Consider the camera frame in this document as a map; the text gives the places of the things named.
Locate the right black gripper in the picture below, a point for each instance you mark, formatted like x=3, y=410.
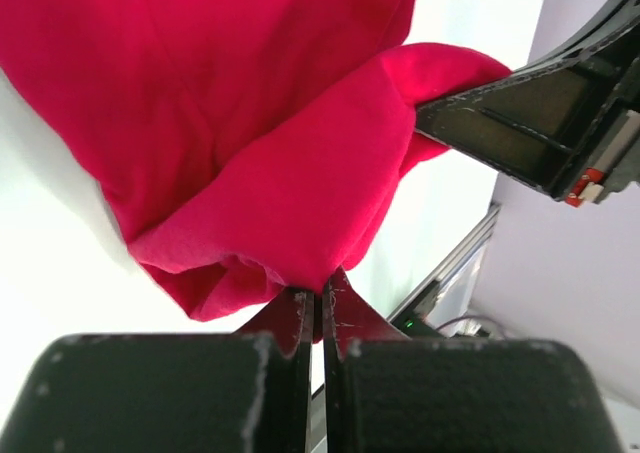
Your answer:
x=566, y=124

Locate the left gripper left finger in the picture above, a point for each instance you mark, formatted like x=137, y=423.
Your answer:
x=248, y=391

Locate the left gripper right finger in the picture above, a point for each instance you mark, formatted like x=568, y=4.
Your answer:
x=387, y=392

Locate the red t shirt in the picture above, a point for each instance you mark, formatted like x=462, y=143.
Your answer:
x=243, y=146

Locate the aluminium frame rail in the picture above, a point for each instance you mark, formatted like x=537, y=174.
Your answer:
x=440, y=302

